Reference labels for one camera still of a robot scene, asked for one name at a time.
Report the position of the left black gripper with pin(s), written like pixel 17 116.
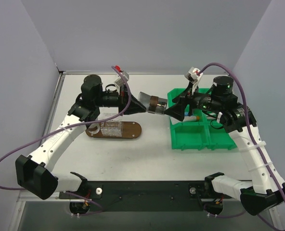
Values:
pixel 123 101

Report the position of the green plastic divided bin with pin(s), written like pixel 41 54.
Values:
pixel 205 133

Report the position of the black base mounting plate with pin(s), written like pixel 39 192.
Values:
pixel 149 196

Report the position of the clear plastic cup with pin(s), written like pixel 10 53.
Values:
pixel 93 129

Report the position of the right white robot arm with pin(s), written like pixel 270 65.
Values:
pixel 267 187

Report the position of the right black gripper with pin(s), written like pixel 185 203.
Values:
pixel 187 102

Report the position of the clear acrylic organizer box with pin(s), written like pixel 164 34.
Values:
pixel 112 128

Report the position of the brown oval wooden tray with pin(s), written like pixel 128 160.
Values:
pixel 131 130

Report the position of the black cylindrical cup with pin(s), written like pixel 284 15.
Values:
pixel 153 104

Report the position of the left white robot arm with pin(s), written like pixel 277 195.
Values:
pixel 34 172

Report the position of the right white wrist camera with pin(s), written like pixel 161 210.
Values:
pixel 193 75

